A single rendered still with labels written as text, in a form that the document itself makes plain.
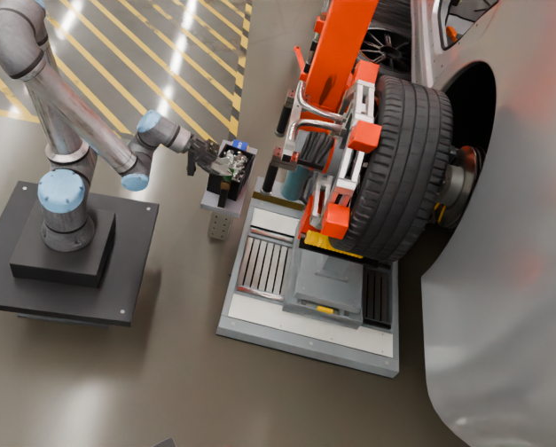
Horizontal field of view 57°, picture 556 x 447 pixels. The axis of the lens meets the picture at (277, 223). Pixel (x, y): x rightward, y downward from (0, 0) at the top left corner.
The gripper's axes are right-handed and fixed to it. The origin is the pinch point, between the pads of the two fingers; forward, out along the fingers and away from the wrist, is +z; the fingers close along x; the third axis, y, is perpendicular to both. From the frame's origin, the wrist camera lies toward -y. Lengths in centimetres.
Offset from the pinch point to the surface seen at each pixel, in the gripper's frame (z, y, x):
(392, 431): 111, -24, -62
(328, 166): 24.2, 30.4, -2.9
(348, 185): 23, 42, -23
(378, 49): 81, 15, 161
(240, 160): 9.0, -8.2, 20.8
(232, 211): 15.2, -19.2, 2.7
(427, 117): 32, 68, -5
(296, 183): 30.2, 4.3, 12.3
